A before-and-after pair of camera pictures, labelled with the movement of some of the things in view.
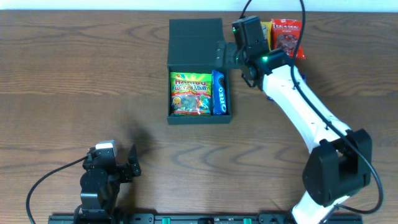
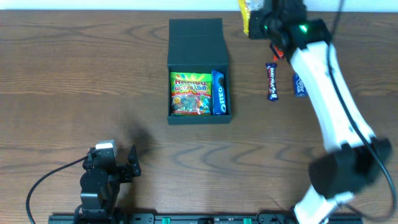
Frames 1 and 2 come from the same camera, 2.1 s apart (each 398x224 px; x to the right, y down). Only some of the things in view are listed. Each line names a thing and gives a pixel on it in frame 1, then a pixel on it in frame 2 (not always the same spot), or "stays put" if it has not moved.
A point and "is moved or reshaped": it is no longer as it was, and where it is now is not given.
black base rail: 199,219 stays put
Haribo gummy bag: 191,93 stays put
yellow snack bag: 267,26 is moved or reshaped
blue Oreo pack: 219,97 stays put
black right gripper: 219,54 to 258,23
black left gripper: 125,170 stays put
